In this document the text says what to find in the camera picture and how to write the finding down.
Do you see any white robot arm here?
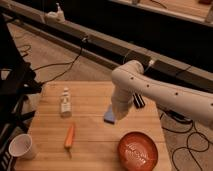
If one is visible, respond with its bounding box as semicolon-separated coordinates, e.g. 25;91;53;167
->
111;60;213;130

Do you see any blue sponge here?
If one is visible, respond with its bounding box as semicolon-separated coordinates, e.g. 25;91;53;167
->
103;106;115;124

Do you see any black rectangular box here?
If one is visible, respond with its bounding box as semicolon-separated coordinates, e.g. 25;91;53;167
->
133;93;145;109

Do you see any small white glue bottle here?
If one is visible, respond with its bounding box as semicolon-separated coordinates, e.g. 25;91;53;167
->
60;87;71;117

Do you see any orange carrot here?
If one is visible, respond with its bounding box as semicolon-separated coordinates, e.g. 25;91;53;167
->
64;123;75;157

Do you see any red orange plate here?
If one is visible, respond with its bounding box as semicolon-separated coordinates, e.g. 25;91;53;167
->
117;132;158;171

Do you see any white spray bottle on ledge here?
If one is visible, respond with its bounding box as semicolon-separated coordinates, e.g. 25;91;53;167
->
46;3;65;22

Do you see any black tripod stand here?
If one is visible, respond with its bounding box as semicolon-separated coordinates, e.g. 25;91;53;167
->
0;13;41;171

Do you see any white paper cup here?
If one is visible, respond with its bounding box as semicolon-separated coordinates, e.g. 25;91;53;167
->
9;134;37;160

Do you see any black floor cable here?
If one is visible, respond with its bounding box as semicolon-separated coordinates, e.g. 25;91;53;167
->
32;37;88;85

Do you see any black coiled cables right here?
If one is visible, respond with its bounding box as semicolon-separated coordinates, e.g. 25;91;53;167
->
159;109;213;171

